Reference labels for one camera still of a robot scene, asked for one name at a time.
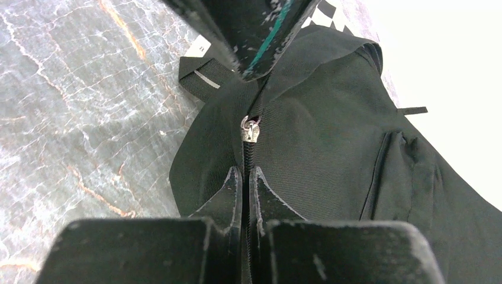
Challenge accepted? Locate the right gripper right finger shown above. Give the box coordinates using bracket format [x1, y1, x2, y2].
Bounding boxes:
[249, 167, 444, 283]

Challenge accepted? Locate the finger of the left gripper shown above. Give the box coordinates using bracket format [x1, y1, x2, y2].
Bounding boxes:
[164, 0, 318, 82]

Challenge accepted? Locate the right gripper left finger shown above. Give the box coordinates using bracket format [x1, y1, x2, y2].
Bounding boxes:
[37, 167, 242, 283]

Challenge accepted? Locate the black white chessboard mat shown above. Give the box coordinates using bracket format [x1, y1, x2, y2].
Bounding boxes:
[184, 0, 353, 58]

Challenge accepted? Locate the black backpack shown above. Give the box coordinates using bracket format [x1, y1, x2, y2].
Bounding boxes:
[169, 25, 501, 283]

